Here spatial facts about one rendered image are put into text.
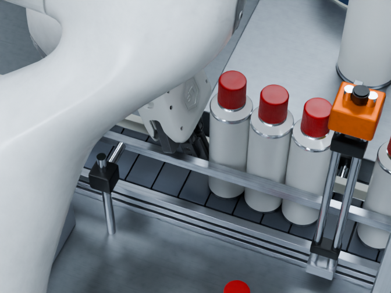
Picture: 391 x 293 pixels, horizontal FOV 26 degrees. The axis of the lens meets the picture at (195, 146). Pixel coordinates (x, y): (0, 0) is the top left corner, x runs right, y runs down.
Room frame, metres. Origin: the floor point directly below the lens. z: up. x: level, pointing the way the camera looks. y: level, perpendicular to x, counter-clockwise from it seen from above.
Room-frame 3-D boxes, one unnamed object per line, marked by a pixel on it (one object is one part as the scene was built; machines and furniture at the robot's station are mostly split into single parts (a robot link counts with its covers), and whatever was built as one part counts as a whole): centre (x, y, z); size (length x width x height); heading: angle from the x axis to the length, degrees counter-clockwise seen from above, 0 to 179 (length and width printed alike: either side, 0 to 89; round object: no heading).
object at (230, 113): (0.67, -0.04, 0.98); 0.05 x 0.05 x 0.20
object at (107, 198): (0.65, 0.11, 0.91); 0.07 x 0.03 x 0.17; 159
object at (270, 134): (0.65, -0.09, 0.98); 0.05 x 0.05 x 0.20
